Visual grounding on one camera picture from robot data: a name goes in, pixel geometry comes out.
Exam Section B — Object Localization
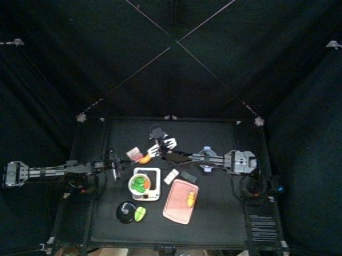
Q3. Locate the green toy vegetable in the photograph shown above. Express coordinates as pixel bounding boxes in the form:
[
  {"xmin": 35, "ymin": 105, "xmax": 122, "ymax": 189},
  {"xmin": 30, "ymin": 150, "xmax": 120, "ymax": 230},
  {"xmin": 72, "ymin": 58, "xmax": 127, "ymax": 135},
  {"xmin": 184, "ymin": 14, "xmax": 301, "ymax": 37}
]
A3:
[{"xmin": 131, "ymin": 175, "xmax": 148, "ymax": 194}]

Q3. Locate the pink toy meat slice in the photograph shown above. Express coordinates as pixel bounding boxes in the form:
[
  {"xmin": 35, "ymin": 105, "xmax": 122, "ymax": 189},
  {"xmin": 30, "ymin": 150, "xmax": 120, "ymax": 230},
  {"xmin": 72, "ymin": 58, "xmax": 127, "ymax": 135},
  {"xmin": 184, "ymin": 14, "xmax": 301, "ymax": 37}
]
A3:
[{"xmin": 126, "ymin": 146, "xmax": 144, "ymax": 162}]

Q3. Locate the pink plastic tray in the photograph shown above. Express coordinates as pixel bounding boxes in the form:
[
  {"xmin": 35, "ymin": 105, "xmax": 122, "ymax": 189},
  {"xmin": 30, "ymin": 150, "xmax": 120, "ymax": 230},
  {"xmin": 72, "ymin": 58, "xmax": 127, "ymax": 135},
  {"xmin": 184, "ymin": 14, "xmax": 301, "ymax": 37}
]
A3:
[{"xmin": 162, "ymin": 178, "xmax": 201, "ymax": 226}]

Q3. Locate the white kitchen scale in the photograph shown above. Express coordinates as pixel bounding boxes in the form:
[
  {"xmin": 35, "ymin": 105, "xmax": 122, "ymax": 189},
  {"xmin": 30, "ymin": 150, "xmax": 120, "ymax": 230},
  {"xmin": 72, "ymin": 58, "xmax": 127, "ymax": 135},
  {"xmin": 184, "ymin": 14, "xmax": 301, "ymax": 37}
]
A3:
[{"xmin": 131, "ymin": 166, "xmax": 163, "ymax": 202}]

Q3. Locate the black-handled toy knife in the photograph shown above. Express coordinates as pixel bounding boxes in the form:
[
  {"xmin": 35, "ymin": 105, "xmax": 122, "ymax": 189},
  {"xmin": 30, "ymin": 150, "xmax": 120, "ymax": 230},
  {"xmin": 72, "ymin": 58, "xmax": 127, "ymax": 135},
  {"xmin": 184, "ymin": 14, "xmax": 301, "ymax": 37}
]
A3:
[{"xmin": 148, "ymin": 123, "xmax": 167, "ymax": 140}]

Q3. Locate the orange toy croissant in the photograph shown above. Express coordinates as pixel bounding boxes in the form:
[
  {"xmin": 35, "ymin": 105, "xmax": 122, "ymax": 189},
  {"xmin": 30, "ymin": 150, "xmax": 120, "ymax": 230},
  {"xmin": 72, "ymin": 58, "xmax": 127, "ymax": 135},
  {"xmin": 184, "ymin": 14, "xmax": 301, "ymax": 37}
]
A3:
[{"xmin": 138, "ymin": 152, "xmax": 154, "ymax": 165}]

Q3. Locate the dark green toy block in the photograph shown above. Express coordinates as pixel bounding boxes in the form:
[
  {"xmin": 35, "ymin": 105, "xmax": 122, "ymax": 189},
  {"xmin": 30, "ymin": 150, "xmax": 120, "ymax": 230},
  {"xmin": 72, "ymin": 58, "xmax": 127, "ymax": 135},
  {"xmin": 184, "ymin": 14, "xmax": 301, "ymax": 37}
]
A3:
[{"xmin": 179, "ymin": 170, "xmax": 199, "ymax": 184}]

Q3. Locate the black bowl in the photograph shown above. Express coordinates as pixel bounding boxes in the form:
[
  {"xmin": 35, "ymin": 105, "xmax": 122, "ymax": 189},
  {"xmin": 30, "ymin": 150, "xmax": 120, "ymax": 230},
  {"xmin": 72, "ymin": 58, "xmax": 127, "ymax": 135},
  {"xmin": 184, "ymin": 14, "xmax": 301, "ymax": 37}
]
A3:
[{"xmin": 115, "ymin": 200, "xmax": 139, "ymax": 225}]

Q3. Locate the white text label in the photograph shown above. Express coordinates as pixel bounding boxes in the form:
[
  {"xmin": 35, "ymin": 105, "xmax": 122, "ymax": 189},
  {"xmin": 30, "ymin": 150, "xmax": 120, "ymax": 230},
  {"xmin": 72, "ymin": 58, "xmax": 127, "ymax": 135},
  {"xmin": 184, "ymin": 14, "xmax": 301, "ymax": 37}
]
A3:
[{"xmin": 246, "ymin": 213, "xmax": 274, "ymax": 246}]

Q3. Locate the green toy pepper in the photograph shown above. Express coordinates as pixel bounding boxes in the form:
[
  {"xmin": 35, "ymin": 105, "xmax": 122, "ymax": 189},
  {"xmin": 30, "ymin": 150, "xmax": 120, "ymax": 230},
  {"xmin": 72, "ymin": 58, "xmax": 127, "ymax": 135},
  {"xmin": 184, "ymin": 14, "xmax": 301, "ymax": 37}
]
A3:
[{"xmin": 134, "ymin": 206, "xmax": 148, "ymax": 223}]

